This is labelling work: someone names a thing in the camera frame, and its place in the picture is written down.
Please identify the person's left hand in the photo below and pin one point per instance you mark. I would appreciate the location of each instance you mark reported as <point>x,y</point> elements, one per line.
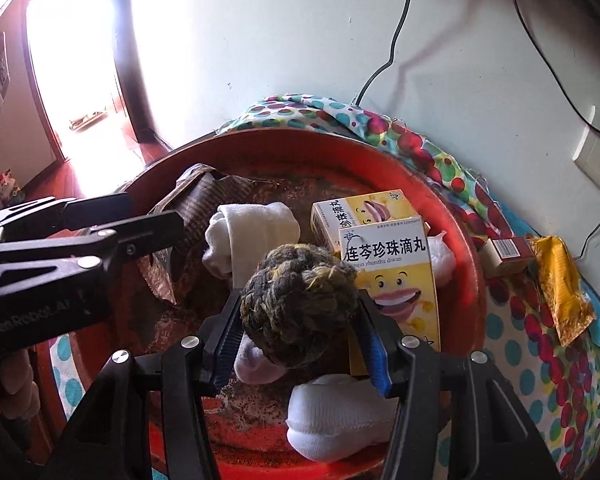
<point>17,385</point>

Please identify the small patterned gift bag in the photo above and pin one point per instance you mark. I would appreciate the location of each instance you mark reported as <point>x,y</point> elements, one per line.
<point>7,185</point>

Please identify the white crumpled plastic wad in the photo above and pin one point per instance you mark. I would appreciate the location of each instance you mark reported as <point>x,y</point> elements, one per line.
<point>442,260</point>

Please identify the wooden door frame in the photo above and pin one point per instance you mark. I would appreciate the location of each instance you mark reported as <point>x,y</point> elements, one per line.
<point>130,60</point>

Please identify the yellow medicine box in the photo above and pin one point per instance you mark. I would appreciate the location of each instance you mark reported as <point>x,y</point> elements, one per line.
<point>405,285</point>
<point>360,215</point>

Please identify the round red tray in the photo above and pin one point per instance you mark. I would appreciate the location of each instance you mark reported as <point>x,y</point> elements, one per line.
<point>445,220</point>

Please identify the colourful dotted cloth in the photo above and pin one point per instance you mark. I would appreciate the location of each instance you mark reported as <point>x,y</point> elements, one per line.
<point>405,135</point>

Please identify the red cigarette box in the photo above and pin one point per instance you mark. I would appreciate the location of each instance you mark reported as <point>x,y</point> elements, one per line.
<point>505,255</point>

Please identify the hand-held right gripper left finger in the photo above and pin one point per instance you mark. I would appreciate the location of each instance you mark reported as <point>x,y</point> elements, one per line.
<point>227,347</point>

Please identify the brown coffee packet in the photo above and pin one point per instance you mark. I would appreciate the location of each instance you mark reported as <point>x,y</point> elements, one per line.
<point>205,195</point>

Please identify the gold foil packet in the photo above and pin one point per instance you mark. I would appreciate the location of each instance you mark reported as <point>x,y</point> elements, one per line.
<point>560,290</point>

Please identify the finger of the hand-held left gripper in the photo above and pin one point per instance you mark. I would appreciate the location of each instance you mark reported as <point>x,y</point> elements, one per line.
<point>80,212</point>
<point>130,240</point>

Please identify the white sock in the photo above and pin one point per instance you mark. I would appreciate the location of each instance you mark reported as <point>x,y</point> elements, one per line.
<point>250,240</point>
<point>257,366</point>
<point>340,422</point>

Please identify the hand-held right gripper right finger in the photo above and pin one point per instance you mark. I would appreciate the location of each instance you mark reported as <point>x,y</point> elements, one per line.
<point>376,357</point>

